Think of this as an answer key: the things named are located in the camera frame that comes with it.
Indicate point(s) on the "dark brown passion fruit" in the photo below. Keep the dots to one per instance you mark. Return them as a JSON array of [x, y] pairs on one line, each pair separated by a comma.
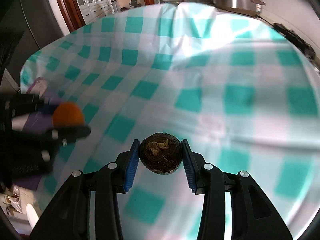
[[161, 153]]

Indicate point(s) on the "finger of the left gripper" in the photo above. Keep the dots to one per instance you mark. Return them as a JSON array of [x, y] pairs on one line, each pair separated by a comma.
[[65, 135], [21, 104]]

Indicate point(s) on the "dark grey refrigerator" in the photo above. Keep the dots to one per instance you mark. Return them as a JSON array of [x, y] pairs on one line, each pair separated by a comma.
[[26, 27]]

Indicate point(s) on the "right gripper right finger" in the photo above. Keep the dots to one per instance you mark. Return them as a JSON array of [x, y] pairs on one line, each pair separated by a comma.
[[253, 216]]

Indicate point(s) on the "white box purple rim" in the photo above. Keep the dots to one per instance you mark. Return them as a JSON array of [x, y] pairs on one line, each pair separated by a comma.
[[37, 122]]

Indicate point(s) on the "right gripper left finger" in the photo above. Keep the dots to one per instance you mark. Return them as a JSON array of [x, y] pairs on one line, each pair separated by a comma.
[[67, 214]]

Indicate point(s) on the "silver roaster pan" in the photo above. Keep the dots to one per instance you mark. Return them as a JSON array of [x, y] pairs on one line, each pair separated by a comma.
[[251, 8]]

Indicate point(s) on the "red wooden door frame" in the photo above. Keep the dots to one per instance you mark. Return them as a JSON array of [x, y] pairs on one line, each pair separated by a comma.
[[71, 13]]

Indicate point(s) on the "teal white checkered tablecloth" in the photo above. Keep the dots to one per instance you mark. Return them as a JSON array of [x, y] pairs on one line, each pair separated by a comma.
[[238, 91]]

